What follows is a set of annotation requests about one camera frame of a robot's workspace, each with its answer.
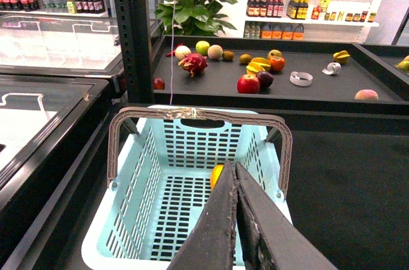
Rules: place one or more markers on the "grey-brown basket handle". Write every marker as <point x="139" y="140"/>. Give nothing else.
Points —
<point x="200" y="113"/>

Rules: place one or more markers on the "light blue plastic basket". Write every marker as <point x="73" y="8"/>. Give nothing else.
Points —
<point x="163" y="184"/>

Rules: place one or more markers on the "brown kiwi right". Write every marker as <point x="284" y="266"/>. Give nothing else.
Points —
<point x="245" y="59"/>

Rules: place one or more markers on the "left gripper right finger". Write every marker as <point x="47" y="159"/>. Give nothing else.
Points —
<point x="268" y="239"/>

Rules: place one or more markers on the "white round fruit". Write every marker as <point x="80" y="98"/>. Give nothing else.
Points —
<point x="181" y="52"/>

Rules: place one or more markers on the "green potted plant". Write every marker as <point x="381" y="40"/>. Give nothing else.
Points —
<point x="193" y="17"/>

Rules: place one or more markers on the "dark purple plum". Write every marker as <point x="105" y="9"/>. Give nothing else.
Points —
<point x="265" y="79"/>

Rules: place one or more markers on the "small dark red fruit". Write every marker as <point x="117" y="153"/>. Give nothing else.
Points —
<point x="159" y="83"/>

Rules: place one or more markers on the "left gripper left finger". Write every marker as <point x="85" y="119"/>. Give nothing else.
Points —
<point x="211" y="243"/>

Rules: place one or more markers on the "yellow mango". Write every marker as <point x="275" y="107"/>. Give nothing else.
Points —
<point x="215" y="175"/>

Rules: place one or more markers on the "glass-top freezer chest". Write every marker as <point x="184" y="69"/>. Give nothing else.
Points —
<point x="59" y="78"/>

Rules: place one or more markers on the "yellow star fruit cluster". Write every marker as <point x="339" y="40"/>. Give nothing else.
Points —
<point x="258" y="64"/>

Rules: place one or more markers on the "beige round melon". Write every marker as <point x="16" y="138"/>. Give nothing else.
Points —
<point x="215" y="52"/>

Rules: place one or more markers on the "green pear right tray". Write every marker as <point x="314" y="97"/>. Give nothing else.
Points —
<point x="403" y="65"/>

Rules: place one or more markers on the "brown kiwi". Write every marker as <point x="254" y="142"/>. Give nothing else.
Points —
<point x="245" y="59"/>
<point x="228" y="55"/>

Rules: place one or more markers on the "yellow star fruit right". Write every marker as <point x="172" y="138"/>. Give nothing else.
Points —
<point x="341" y="57"/>

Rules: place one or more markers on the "black metal shelf post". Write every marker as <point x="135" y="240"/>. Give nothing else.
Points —
<point x="135" y="40"/>

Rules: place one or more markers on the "brown kiwi left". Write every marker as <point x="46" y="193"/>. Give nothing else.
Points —
<point x="228" y="55"/>

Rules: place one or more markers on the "red apple on tray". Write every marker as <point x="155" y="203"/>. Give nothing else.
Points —
<point x="248" y="84"/>

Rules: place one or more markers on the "orange persimmon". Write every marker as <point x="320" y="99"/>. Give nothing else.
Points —
<point x="277" y="63"/>

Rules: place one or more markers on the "crumpled white tape piece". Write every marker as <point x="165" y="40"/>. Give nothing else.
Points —
<point x="332" y="68"/>

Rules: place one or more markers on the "pink dragon fruit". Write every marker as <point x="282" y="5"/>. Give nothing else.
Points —
<point x="194" y="63"/>

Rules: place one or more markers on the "peach at tray front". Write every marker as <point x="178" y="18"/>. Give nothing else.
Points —
<point x="366" y="94"/>

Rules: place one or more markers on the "green apple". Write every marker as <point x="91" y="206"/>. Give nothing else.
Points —
<point x="202" y="47"/>

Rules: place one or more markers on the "black fruit display tray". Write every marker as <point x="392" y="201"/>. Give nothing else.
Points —
<point x="301" y="85"/>

